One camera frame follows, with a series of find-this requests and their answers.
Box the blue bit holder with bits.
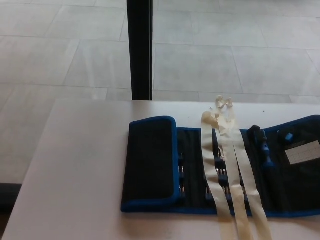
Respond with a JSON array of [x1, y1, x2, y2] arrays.
[[177, 149, 187, 201]]

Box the black toolkit pouch blue trim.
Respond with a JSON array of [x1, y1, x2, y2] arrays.
[[120, 115, 320, 218]]

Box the blue black screwdriver handle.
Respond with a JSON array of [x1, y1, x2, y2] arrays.
[[247, 124, 273, 173]]

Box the white grid card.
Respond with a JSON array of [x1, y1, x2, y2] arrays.
[[285, 140, 320, 165]]

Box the black vertical pillar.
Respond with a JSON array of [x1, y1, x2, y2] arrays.
[[126, 0, 156, 101]]

